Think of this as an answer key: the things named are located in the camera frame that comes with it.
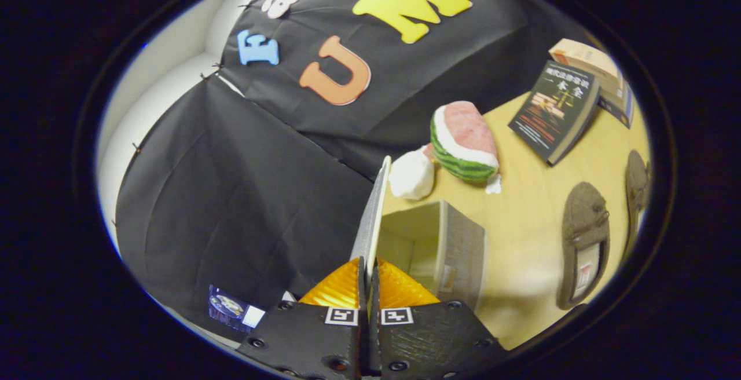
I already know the white plush toy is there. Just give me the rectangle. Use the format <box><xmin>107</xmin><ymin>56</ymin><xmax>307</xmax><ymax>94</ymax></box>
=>
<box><xmin>387</xmin><ymin>145</ymin><xmax>436</xmax><ymax>201</ymax></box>

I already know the blue cover book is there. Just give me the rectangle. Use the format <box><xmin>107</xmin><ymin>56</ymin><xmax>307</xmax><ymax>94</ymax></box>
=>
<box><xmin>596</xmin><ymin>78</ymin><xmax>636</xmax><ymax>129</ymax></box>

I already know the tan cover book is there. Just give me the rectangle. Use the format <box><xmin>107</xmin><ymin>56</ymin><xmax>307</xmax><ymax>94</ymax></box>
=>
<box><xmin>548</xmin><ymin>38</ymin><xmax>623</xmax><ymax>98</ymax></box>

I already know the watermelon slice plush toy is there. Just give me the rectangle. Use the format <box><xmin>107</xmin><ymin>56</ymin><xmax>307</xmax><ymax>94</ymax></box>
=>
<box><xmin>429</xmin><ymin>100</ymin><xmax>502</xmax><ymax>196</ymax></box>

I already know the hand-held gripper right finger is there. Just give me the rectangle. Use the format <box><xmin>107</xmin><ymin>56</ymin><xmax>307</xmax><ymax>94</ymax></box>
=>
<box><xmin>369</xmin><ymin>257</ymin><xmax>511</xmax><ymax>378</ymax></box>

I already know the grey fabric storage box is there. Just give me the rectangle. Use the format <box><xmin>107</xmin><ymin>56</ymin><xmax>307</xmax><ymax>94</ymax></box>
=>
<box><xmin>350</xmin><ymin>156</ymin><xmax>487</xmax><ymax>312</ymax></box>

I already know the brown felt shoe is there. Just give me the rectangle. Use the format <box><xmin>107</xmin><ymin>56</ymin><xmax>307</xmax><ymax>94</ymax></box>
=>
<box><xmin>624</xmin><ymin>149</ymin><xmax>653</xmax><ymax>253</ymax></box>
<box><xmin>557</xmin><ymin>181</ymin><xmax>611</xmax><ymax>311</ymax></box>

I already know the blue and white printed box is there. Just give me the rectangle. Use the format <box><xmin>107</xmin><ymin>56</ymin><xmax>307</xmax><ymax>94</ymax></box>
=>
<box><xmin>208</xmin><ymin>284</ymin><xmax>266</xmax><ymax>334</ymax></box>

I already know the black backdrop cloth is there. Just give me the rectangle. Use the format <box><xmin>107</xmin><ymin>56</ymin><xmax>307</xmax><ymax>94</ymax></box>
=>
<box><xmin>115</xmin><ymin>0</ymin><xmax>586</xmax><ymax>334</ymax></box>

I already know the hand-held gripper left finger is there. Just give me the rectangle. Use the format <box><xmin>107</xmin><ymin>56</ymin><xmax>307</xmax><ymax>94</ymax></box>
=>
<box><xmin>237</xmin><ymin>257</ymin><xmax>371</xmax><ymax>380</ymax></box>

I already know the dark cover book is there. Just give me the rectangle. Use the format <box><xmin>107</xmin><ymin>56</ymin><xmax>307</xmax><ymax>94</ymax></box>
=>
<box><xmin>508</xmin><ymin>60</ymin><xmax>601</xmax><ymax>167</ymax></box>

